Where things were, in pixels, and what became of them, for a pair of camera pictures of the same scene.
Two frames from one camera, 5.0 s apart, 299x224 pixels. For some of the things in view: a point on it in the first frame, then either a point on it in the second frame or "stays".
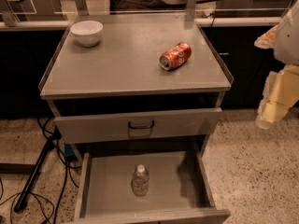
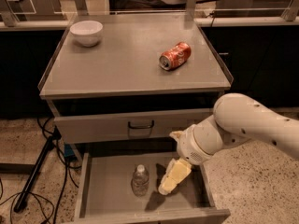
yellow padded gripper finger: (268, 39) → (177, 133)
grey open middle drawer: (178, 189) stays
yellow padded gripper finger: (280, 92) → (177, 169)
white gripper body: (289, 39) → (188, 147)
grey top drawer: (145, 125) stays
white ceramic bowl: (87, 33) stays
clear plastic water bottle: (140, 182) stays
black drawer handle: (141, 127) stays
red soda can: (176, 56) stays
